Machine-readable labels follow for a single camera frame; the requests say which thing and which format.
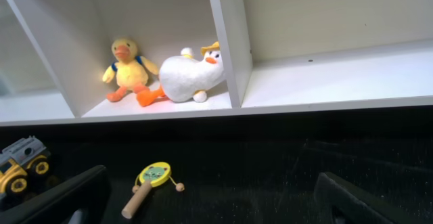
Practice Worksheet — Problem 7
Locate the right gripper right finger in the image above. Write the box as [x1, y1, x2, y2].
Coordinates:
[313, 171, 417, 224]

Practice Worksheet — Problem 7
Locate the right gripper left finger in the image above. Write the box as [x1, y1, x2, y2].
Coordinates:
[0, 164, 112, 224]

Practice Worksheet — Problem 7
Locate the grey and yellow toy truck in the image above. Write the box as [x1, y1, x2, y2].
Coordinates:
[0, 135, 52, 198]

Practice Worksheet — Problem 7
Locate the yellow rattle drum toy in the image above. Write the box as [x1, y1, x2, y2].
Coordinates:
[120, 161, 185, 220]

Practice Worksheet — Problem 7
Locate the white shelf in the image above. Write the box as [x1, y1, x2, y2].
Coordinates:
[0, 0, 433, 127]

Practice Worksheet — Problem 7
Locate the yellow plush duck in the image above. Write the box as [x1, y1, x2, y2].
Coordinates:
[101, 37, 160, 103]

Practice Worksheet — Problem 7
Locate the white plush duck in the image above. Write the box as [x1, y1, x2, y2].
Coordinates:
[136, 41, 227, 108]

